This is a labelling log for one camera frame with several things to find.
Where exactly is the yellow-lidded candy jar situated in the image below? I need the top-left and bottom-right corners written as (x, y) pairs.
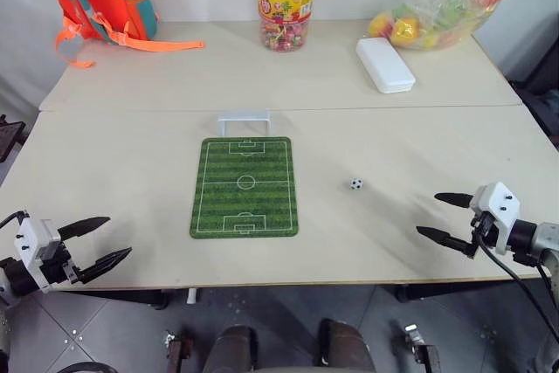
top-left (255, 0), bottom-right (319, 53)

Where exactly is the black table frame bracket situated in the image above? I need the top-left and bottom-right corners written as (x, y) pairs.
top-left (108, 288), bottom-right (172, 311)
top-left (395, 283), bottom-right (481, 304)

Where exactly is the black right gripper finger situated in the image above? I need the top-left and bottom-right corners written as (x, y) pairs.
top-left (415, 225), bottom-right (478, 258)
top-left (433, 191), bottom-right (475, 211)

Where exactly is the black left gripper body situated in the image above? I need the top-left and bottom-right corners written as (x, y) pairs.
top-left (42, 244), bottom-right (85, 289)

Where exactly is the metal caster foot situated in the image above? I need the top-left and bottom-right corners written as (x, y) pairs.
top-left (390, 322), bottom-right (440, 373)
top-left (162, 329), bottom-right (196, 373)

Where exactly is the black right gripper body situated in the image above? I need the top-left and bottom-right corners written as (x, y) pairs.
top-left (466, 211), bottom-right (500, 259)

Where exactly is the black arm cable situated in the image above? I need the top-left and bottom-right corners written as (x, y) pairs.
top-left (0, 211), bottom-right (27, 229)
top-left (475, 224), bottom-right (559, 346)

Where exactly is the dark rounded shape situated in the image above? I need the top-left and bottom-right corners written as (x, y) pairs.
top-left (204, 324), bottom-right (259, 373)
top-left (317, 318), bottom-right (376, 373)

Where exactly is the small white goal frame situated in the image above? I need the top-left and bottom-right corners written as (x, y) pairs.
top-left (217, 110), bottom-right (272, 136)

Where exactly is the yellow and pink toy fruit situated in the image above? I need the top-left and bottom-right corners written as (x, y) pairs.
top-left (369, 11), bottom-right (397, 38)

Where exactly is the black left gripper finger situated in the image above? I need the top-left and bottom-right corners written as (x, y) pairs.
top-left (57, 216), bottom-right (111, 241)
top-left (79, 246), bottom-right (133, 284)

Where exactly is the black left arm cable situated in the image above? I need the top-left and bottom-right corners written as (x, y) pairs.
top-left (0, 211), bottom-right (27, 229)

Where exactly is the dark metal stand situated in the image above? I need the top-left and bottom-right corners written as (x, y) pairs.
top-left (0, 114), bottom-right (25, 162)

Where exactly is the white rectangular case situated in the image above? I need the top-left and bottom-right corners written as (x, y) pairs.
top-left (355, 37), bottom-right (417, 95)

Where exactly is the green soccer field mat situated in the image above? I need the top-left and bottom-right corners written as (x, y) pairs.
top-left (189, 136), bottom-right (301, 240)

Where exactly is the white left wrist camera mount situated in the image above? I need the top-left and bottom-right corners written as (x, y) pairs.
top-left (13, 211), bottom-right (63, 294)

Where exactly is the clear bag of toy fruit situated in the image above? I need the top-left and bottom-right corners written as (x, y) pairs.
top-left (368, 0), bottom-right (525, 52)

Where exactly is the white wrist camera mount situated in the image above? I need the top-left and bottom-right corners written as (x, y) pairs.
top-left (469, 181), bottom-right (521, 256)
top-left (13, 211), bottom-right (63, 294)

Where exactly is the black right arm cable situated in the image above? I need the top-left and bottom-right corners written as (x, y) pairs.
top-left (475, 224), bottom-right (559, 346)

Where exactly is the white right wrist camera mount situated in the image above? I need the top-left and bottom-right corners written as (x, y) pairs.
top-left (469, 181), bottom-right (521, 256)

